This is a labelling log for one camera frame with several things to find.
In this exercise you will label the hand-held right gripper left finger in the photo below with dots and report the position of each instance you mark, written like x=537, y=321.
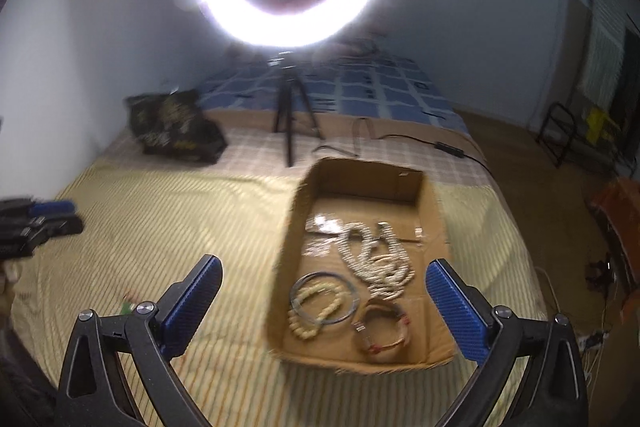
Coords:
x=192, y=302

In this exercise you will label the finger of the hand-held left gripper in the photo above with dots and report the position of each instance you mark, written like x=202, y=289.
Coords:
x=57, y=225
x=52, y=208

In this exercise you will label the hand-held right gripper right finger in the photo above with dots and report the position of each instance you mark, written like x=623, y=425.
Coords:
x=455, y=307

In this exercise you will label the thin black bangle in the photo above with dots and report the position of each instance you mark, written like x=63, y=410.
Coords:
x=322, y=275

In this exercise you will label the cardboard box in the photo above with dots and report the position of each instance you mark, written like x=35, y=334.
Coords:
x=360, y=187

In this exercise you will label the yellow striped sheet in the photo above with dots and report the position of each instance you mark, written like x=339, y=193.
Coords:
x=175, y=217

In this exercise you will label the white power strip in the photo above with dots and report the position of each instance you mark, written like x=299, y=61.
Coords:
x=592, y=338

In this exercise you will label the black snack bag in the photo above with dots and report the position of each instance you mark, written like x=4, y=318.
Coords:
x=170, y=127

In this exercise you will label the orange cloth covered box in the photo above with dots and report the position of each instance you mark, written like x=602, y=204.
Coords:
x=617, y=207

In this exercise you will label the black tripod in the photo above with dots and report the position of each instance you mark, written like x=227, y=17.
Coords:
x=289, y=117

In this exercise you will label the black clothes rack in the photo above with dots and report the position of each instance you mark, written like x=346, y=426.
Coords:
x=547, y=117

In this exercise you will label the blue patterned bed sheet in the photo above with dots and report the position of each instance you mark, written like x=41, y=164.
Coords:
x=390, y=92

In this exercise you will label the yellow box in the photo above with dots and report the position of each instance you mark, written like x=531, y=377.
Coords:
x=597, y=124

